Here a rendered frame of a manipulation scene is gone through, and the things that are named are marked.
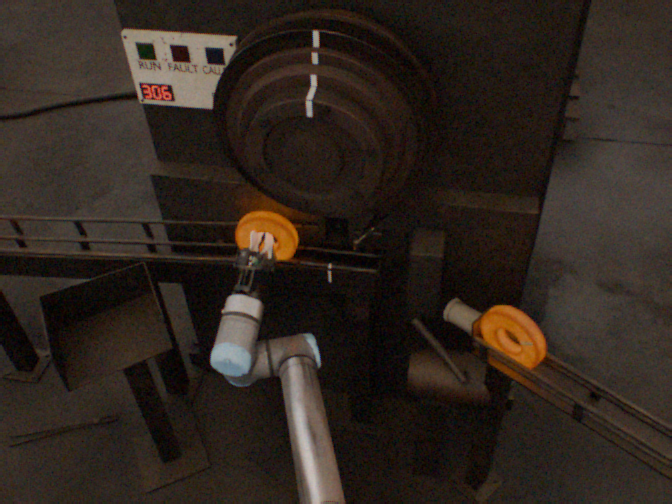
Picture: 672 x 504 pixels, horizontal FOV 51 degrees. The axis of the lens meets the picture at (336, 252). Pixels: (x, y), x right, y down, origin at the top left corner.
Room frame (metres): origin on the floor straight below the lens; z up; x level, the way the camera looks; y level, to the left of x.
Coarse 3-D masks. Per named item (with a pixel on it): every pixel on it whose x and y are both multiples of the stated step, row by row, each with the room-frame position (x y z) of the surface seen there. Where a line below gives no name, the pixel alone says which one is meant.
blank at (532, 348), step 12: (492, 312) 0.99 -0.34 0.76; (504, 312) 0.97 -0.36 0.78; (516, 312) 0.97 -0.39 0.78; (492, 324) 0.98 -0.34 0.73; (504, 324) 0.96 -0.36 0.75; (516, 324) 0.94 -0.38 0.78; (528, 324) 0.94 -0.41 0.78; (492, 336) 0.98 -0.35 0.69; (504, 336) 0.98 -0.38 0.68; (516, 336) 0.93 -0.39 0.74; (528, 336) 0.91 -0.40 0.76; (540, 336) 0.92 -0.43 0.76; (504, 348) 0.95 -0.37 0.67; (516, 348) 0.95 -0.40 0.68; (528, 348) 0.91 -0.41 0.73; (540, 348) 0.90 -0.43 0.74; (528, 360) 0.90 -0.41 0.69; (540, 360) 0.90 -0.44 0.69
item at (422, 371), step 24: (432, 360) 1.03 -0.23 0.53; (456, 360) 1.03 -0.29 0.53; (480, 360) 1.02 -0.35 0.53; (408, 384) 1.00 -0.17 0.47; (432, 384) 0.98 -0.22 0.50; (456, 384) 0.97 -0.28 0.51; (480, 384) 0.96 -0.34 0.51; (432, 408) 0.98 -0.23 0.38; (432, 432) 0.98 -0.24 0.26; (432, 456) 0.98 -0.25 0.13
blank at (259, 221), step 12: (252, 216) 1.28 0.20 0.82; (264, 216) 1.27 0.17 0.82; (276, 216) 1.28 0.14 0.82; (240, 228) 1.28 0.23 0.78; (252, 228) 1.27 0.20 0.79; (264, 228) 1.26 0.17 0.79; (276, 228) 1.26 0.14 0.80; (288, 228) 1.26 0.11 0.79; (240, 240) 1.28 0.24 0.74; (288, 240) 1.25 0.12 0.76; (276, 252) 1.26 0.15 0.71; (288, 252) 1.25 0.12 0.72
